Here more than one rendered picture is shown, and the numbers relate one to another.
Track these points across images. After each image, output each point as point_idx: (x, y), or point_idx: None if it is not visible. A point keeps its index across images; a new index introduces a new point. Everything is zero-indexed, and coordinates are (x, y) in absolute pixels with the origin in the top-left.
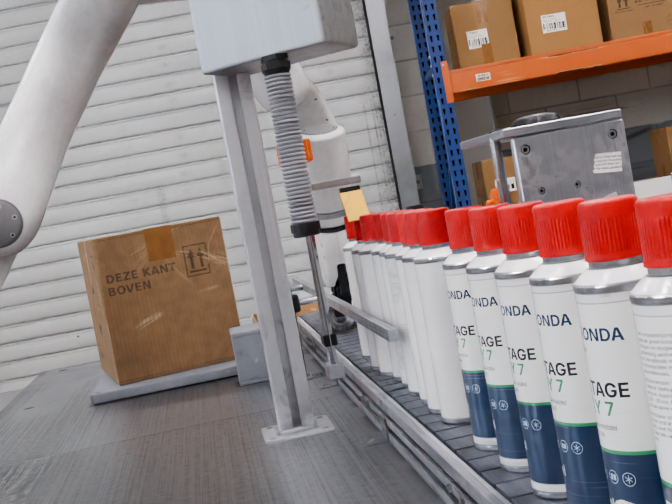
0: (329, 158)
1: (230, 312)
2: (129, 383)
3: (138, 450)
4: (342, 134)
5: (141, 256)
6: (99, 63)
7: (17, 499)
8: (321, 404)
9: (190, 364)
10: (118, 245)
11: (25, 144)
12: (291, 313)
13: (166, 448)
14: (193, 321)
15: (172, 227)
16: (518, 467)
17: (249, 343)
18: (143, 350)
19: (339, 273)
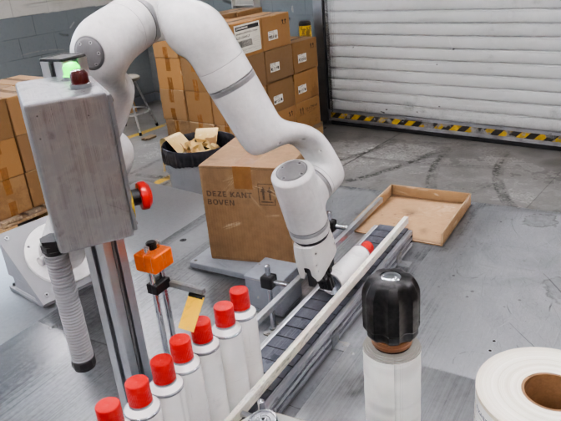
0: (289, 200)
1: (286, 235)
2: (217, 258)
3: (97, 375)
4: (302, 185)
5: (229, 184)
6: (116, 100)
7: (1, 396)
8: None
9: (256, 259)
10: (214, 173)
11: None
12: (129, 374)
13: (101, 388)
14: (260, 233)
15: (251, 169)
16: None
17: (254, 285)
18: (227, 242)
19: (307, 272)
